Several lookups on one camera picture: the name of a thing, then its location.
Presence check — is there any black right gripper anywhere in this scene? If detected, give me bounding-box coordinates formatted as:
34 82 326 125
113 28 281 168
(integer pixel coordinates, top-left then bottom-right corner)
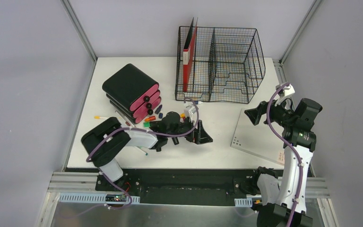
244 95 296 128

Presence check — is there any red notebook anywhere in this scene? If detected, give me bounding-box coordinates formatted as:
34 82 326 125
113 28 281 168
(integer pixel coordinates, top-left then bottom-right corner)
182 18 197 92

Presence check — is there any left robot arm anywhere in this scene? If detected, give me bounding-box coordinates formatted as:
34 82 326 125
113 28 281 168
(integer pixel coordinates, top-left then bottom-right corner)
81 112 213 191

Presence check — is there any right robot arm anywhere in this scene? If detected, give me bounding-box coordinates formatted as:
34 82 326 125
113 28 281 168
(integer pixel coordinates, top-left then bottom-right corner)
244 98 323 227

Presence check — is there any grey notebook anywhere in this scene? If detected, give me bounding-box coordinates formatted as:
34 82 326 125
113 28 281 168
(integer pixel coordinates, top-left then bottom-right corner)
231 109 285 166

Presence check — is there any small orange marker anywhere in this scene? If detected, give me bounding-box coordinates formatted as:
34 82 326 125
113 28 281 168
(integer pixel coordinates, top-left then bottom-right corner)
144 116 156 122

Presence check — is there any green highlighter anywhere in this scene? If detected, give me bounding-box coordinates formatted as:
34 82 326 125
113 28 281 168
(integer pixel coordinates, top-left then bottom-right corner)
143 122 151 128

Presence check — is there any teal tipped white pen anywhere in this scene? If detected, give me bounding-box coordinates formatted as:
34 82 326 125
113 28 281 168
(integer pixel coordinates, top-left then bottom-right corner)
138 147 148 156

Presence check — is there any black pink drawer unit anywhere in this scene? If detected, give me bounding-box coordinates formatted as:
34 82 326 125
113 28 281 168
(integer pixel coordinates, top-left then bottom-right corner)
102 63 161 124

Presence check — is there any white pen orange cap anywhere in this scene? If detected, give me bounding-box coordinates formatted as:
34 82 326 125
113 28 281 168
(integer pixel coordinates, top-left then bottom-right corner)
94 116 109 120

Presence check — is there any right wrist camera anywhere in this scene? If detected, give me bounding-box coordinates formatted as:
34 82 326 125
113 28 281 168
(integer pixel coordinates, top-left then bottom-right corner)
276 82 295 105

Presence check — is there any black wire mesh organizer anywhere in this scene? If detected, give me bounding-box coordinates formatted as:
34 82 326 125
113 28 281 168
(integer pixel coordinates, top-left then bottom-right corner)
174 26 266 104

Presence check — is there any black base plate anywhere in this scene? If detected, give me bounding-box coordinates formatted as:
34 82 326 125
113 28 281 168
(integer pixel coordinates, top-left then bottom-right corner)
95 169 281 207

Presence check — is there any white cable duct right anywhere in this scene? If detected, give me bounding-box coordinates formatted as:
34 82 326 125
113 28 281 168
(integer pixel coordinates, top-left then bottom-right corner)
234 198 253 208

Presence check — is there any white cable duct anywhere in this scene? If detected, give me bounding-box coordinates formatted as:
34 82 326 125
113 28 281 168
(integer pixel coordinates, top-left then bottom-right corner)
234 198 253 208
58 192 140 205

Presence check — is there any white cable duct left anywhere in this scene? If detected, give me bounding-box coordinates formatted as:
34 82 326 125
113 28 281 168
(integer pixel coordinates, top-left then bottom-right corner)
58 192 140 205

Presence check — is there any aluminium frame rail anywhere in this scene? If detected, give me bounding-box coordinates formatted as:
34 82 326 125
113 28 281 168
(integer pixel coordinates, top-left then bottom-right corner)
48 172 98 192

